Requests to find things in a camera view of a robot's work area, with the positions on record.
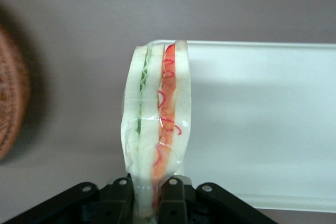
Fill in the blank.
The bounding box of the beige plastic tray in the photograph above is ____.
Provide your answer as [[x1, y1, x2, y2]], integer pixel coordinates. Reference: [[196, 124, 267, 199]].
[[150, 38, 336, 213]]

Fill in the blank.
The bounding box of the round brown wicker basket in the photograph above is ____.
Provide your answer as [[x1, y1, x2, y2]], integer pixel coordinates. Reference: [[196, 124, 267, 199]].
[[0, 23, 32, 161]]

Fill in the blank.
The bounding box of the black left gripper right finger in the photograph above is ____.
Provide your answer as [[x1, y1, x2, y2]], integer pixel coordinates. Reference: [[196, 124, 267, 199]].
[[158, 177, 189, 224]]

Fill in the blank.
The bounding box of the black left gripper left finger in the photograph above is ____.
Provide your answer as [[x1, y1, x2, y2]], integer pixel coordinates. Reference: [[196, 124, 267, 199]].
[[104, 176, 135, 224]]

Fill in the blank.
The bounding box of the triangle sandwich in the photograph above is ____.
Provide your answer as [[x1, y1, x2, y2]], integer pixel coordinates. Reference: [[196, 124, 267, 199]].
[[120, 39, 194, 221]]

